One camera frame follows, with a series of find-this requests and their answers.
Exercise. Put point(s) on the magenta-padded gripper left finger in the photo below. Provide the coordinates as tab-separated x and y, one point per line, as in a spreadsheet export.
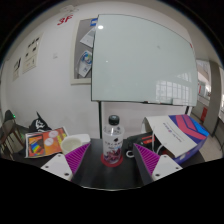
58	165

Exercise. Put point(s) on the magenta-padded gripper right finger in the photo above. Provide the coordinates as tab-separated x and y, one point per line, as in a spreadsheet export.
165	166

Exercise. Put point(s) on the clear black-capped drink bottle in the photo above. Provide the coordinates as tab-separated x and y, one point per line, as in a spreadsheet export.
113	143

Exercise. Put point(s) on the colourful printed booklet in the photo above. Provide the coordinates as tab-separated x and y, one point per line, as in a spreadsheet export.
45	142

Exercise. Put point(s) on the black and red device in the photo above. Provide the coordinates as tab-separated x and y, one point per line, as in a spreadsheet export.
140	140

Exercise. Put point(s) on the white blue red paper bag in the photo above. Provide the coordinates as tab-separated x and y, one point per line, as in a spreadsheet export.
180	133

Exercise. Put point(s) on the black skull-print flag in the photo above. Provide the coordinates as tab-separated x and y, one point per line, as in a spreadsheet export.
39	124

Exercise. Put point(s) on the flat round red coaster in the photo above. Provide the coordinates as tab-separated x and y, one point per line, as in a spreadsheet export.
111	163

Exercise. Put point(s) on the dark wooden chair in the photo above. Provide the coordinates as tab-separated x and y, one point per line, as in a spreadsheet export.
8	128

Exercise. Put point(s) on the whiteboard on stand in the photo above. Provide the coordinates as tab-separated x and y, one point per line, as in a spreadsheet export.
143	60

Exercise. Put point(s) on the framed grey notice board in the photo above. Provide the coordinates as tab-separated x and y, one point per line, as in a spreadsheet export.
80	50

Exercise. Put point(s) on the small white wall poster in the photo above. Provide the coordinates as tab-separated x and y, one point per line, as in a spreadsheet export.
17	69

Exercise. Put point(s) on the large white wall poster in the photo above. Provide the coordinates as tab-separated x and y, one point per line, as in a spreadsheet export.
32	53

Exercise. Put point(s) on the white wall-mounted fixture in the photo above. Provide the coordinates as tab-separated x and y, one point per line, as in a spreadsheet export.
68	9

